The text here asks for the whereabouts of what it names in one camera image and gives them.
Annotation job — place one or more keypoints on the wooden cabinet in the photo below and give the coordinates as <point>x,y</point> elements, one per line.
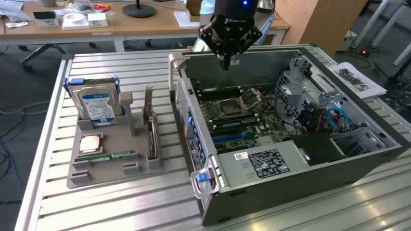
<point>320,24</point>

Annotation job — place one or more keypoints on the perforated metal drive cage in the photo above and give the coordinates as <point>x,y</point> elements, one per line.
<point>294,96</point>

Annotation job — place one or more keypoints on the power strip with red light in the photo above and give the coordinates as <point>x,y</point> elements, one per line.
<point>364,53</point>

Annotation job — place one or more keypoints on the RAM stick with white label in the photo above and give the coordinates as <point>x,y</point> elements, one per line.
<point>233,122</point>

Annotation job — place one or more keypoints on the wooden desk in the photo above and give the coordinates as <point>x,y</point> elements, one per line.
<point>48,32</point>

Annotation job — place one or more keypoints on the grey printed parts rack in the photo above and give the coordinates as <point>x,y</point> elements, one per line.
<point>118,142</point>

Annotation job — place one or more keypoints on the low-profile graphics card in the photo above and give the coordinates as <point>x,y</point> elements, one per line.
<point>153,139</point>

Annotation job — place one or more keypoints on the white card with red print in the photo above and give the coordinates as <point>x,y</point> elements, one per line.
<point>16,24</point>

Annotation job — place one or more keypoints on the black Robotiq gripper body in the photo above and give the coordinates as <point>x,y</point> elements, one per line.
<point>233,14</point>

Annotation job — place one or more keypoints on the white desk frame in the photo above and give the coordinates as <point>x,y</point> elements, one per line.
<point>374,42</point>

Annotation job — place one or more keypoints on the open dark grey PC case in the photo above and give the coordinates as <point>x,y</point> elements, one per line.
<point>288,192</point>

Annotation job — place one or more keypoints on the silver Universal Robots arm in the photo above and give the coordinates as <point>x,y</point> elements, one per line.
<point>204,12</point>

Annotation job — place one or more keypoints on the black round lamp base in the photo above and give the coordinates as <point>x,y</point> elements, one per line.
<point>137,10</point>

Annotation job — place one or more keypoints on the brown cardboard box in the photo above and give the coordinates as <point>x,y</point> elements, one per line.
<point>193,7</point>

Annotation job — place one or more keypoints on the black wheeled chair base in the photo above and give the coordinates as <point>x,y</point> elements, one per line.
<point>34,56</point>

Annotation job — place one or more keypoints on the clear plastic bag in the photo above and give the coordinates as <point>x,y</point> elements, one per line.
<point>12,10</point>

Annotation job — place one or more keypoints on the stack of white papers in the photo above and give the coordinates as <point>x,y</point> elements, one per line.
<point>185,20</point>

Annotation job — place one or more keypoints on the plain white box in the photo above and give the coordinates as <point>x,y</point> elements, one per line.
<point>96,20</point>

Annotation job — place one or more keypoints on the grey cup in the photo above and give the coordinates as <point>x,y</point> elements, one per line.
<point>46,3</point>

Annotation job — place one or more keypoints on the white box with black top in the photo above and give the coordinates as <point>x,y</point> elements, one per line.
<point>45,19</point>

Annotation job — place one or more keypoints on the small white cabinet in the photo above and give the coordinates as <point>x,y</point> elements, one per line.
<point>348,43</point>

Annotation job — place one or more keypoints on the hard disk in blue caddy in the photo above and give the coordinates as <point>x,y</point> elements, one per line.
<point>92,82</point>

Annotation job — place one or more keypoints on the metal socket cover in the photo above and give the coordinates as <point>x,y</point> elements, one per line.
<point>250,98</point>

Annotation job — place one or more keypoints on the printed paper manual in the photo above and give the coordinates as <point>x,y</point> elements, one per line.
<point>356,79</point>

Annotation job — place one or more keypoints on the green RAM stick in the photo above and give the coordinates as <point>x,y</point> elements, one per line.
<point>102,157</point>

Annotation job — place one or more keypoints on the white box with tape roll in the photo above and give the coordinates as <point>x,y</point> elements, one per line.
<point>74,21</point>

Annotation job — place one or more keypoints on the CPU socket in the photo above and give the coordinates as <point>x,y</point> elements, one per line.
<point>230,108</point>

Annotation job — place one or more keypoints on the blue expansion slot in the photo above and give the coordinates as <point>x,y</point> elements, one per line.
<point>226,138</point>

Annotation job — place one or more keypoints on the grey power supply unit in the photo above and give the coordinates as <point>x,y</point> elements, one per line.
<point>237,173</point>

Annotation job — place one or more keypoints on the red packet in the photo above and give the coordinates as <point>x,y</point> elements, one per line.
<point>100,7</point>

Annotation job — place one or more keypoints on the hard disk with blue label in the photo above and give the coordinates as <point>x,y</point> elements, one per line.
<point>96,106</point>

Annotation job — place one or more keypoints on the black tripod stand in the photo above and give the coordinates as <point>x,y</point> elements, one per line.
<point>399,79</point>

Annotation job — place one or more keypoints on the silver disk bay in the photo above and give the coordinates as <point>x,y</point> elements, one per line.
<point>362,142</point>

